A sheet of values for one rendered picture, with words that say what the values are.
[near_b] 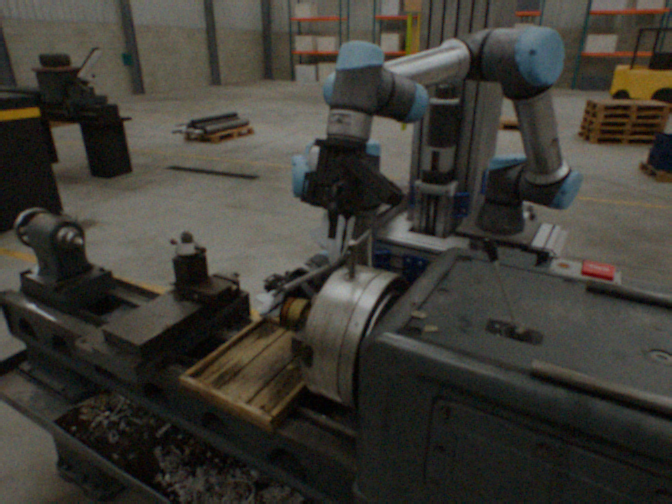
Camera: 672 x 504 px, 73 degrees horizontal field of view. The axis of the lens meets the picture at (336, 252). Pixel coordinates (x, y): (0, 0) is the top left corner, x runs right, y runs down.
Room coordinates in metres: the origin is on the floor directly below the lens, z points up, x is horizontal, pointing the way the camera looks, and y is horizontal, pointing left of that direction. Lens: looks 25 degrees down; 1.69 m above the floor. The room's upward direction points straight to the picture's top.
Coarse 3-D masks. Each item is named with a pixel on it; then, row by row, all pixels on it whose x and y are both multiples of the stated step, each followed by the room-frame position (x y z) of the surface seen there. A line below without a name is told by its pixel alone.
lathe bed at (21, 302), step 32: (128, 288) 1.51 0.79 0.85; (32, 320) 1.36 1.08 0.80; (64, 320) 1.26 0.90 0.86; (96, 320) 1.28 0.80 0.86; (64, 352) 1.29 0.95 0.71; (192, 352) 1.23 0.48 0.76; (128, 384) 1.10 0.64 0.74; (160, 384) 1.02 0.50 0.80; (160, 416) 1.02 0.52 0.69; (192, 416) 0.96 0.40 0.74; (224, 416) 0.90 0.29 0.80; (288, 416) 0.86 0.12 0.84; (320, 416) 0.84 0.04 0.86; (352, 416) 0.87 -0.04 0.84; (224, 448) 0.89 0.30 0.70; (256, 448) 0.85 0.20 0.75; (288, 448) 0.80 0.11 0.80; (320, 448) 0.74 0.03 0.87; (352, 448) 0.74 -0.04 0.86; (288, 480) 0.79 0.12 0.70; (320, 480) 0.75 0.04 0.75; (352, 480) 0.71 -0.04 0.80
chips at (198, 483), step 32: (64, 416) 1.17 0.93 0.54; (96, 416) 1.16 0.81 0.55; (128, 416) 1.16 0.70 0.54; (96, 448) 1.03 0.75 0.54; (128, 448) 1.03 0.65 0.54; (160, 448) 0.99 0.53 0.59; (192, 448) 1.03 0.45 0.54; (160, 480) 0.92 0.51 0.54; (192, 480) 0.88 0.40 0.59; (224, 480) 0.87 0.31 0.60; (256, 480) 0.91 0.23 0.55
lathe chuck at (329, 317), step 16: (336, 272) 0.88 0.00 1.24; (368, 272) 0.88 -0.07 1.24; (336, 288) 0.83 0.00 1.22; (352, 288) 0.83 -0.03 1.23; (320, 304) 0.81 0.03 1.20; (336, 304) 0.80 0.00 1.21; (352, 304) 0.79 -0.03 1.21; (320, 320) 0.78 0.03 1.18; (336, 320) 0.77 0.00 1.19; (304, 336) 0.78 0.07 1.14; (320, 336) 0.76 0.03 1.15; (336, 336) 0.75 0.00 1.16; (320, 352) 0.75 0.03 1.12; (336, 352) 0.73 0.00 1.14; (304, 368) 0.76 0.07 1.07; (320, 368) 0.74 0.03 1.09; (336, 368) 0.72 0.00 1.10; (320, 384) 0.75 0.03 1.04; (336, 384) 0.72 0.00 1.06; (336, 400) 0.75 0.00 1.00
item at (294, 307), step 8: (288, 304) 0.95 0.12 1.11; (296, 304) 0.94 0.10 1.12; (304, 304) 0.93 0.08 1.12; (280, 312) 0.95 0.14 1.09; (288, 312) 0.93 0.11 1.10; (296, 312) 0.92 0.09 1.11; (304, 312) 0.93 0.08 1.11; (280, 320) 0.94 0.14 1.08; (288, 320) 0.92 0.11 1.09; (288, 328) 0.94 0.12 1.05
